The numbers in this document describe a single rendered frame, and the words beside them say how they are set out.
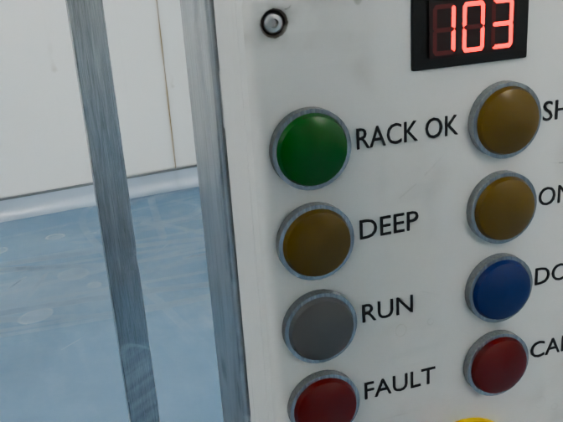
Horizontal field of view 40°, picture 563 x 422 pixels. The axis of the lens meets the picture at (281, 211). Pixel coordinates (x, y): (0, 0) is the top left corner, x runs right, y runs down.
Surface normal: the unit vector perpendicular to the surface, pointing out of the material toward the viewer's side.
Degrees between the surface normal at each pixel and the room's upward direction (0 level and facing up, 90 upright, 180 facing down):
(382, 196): 90
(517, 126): 92
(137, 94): 90
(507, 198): 87
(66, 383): 0
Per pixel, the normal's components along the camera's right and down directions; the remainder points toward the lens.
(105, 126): 0.31, 0.31
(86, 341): -0.06, -0.94
